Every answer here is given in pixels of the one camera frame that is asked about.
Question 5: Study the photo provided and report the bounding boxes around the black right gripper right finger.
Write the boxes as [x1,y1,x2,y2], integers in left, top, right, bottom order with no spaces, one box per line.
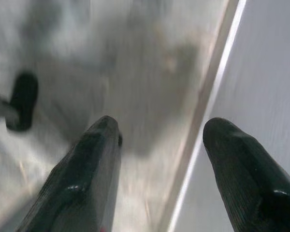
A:
[202,117,290,232]

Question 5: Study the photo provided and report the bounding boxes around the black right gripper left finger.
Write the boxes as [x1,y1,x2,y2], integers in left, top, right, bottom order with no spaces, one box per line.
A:
[14,115,123,232]

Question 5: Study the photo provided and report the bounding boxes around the white table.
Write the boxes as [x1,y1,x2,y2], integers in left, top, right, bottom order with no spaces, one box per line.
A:
[159,0,290,232]

